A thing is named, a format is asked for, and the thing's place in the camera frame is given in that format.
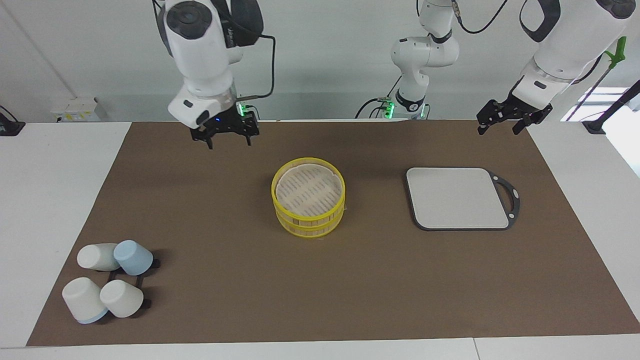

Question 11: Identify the brown table mat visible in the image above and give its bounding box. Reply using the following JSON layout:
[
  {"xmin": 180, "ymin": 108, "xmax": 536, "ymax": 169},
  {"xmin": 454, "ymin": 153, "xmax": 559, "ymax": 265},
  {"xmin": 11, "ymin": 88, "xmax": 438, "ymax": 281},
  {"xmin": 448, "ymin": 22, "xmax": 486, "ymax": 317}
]
[{"xmin": 26, "ymin": 120, "xmax": 640, "ymax": 347}]

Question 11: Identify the black cup rack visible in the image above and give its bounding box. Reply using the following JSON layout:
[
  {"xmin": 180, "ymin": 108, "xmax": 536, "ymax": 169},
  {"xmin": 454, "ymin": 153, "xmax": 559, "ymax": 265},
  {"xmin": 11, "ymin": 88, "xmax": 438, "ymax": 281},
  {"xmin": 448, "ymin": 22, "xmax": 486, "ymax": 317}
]
[{"xmin": 106, "ymin": 257, "xmax": 162, "ymax": 311}]

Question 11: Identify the black stand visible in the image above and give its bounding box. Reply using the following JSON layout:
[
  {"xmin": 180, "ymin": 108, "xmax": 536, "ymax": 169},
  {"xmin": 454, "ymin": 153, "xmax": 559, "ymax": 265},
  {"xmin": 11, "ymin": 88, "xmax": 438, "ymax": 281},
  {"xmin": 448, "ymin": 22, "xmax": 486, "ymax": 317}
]
[{"xmin": 582, "ymin": 80, "xmax": 640, "ymax": 135}]

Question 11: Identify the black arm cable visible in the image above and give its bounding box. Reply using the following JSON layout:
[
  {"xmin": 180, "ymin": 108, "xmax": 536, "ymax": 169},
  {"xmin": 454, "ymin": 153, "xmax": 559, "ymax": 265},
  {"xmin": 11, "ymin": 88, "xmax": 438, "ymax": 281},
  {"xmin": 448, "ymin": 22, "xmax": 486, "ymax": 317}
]
[
  {"xmin": 451, "ymin": 0, "xmax": 509, "ymax": 35},
  {"xmin": 235, "ymin": 34, "xmax": 276, "ymax": 101}
]

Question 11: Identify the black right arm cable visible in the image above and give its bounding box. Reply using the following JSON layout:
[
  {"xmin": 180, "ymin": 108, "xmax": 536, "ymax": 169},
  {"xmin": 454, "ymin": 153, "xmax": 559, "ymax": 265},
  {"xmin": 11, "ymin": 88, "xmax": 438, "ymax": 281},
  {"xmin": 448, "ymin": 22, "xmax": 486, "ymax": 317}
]
[{"xmin": 235, "ymin": 34, "xmax": 276, "ymax": 101}]

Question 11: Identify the white cutting board grey rim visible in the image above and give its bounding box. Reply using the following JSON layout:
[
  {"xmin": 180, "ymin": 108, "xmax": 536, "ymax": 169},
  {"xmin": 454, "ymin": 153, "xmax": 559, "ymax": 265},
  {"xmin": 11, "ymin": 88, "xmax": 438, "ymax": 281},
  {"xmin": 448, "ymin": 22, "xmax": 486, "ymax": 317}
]
[{"xmin": 405, "ymin": 167, "xmax": 521, "ymax": 232}]

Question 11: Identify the yellow steamer tier with liner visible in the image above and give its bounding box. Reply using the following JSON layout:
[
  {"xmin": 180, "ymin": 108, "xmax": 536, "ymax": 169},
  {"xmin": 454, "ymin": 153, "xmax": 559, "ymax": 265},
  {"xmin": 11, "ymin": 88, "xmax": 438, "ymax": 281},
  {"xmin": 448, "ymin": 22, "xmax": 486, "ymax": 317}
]
[{"xmin": 271, "ymin": 157, "xmax": 347, "ymax": 224}]

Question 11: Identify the white power strip box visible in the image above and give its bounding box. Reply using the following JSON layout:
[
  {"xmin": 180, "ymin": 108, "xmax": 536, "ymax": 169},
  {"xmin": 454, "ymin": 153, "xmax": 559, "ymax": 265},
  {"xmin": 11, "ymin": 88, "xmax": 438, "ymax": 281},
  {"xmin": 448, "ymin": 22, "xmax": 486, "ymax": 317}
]
[{"xmin": 50, "ymin": 97, "xmax": 109, "ymax": 123}]

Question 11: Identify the green clamp on rod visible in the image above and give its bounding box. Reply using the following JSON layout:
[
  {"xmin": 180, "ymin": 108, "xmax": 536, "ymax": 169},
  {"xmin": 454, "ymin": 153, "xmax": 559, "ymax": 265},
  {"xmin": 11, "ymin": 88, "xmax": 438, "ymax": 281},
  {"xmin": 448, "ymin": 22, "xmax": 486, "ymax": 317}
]
[{"xmin": 579, "ymin": 36, "xmax": 628, "ymax": 108}]

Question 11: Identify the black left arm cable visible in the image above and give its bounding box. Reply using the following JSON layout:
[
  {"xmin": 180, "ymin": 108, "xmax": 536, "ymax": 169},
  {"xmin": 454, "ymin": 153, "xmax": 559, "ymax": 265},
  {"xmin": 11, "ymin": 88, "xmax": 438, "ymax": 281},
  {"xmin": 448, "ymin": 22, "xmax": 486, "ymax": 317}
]
[{"xmin": 451, "ymin": 0, "xmax": 509, "ymax": 35}]

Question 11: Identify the black base cable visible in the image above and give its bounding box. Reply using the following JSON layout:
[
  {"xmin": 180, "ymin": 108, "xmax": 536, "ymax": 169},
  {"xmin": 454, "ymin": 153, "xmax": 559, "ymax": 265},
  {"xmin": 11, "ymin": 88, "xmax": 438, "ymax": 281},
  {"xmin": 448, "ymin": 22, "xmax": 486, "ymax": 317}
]
[{"xmin": 355, "ymin": 75, "xmax": 401, "ymax": 120}]

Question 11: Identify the light blue plastic cup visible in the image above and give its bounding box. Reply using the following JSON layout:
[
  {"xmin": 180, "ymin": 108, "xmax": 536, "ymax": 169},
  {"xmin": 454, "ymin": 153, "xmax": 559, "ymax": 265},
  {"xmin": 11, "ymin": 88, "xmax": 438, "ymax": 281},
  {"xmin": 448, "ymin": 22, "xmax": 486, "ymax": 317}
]
[{"xmin": 113, "ymin": 240, "xmax": 154, "ymax": 276}]

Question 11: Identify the white plastic cup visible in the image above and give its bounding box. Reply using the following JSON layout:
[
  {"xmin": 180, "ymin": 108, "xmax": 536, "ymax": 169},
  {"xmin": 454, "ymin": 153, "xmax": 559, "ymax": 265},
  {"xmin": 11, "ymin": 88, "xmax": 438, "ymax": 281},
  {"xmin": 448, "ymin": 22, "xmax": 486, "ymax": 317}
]
[
  {"xmin": 76, "ymin": 243, "xmax": 121, "ymax": 272},
  {"xmin": 99, "ymin": 279, "xmax": 145, "ymax": 319},
  {"xmin": 61, "ymin": 277, "xmax": 109, "ymax": 325}
]

